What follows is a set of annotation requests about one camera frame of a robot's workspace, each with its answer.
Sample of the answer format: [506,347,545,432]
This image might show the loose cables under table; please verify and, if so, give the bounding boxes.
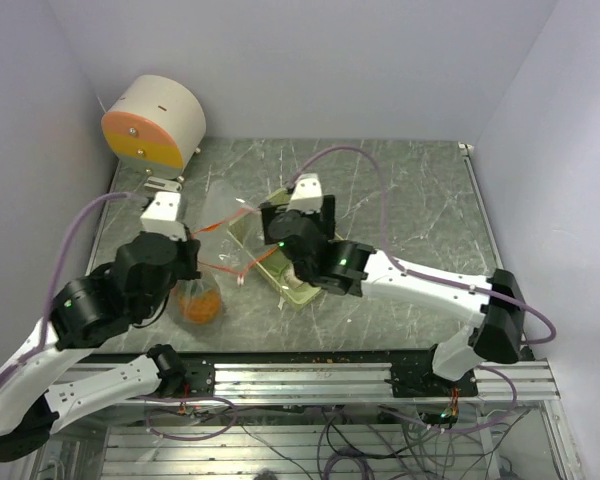
[139,389,531,480]

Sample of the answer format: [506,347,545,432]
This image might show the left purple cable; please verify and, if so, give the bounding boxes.
[0,192,151,401]

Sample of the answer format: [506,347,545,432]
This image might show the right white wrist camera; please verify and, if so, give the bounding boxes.
[287,173,324,214]

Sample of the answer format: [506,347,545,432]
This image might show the white toy garlic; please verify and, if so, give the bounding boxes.
[282,266,304,290]

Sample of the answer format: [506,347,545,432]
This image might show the pale green plastic basket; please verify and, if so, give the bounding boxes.
[228,198,321,311]

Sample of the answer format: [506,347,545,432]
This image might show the orange toy pineapple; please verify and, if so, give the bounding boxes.
[178,290,222,324]

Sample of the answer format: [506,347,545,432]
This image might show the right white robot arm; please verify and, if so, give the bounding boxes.
[259,195,524,396]

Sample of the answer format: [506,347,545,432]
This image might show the purple cable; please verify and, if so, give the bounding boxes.
[289,145,556,346]
[0,192,151,401]

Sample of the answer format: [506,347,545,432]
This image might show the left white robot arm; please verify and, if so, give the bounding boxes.
[0,233,201,463]

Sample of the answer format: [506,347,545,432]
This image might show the spare clear zip bag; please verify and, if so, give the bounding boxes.
[193,180,278,287]

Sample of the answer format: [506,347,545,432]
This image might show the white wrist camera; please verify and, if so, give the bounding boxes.
[140,191,187,241]
[287,173,324,214]

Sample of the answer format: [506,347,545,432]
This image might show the aluminium rail frame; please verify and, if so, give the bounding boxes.
[74,349,561,401]

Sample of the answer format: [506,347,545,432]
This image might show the beige drum orange yellow face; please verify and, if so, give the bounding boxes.
[101,74,207,180]

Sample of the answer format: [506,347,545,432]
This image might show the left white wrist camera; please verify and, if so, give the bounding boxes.
[140,191,187,241]

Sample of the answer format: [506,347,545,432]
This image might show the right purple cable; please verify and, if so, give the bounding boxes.
[289,145,556,346]

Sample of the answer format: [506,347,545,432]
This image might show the small white bracket block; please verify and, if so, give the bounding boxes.
[143,176,182,193]

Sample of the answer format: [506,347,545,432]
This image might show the clear zip bag orange zipper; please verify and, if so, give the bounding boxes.
[169,270,223,326]

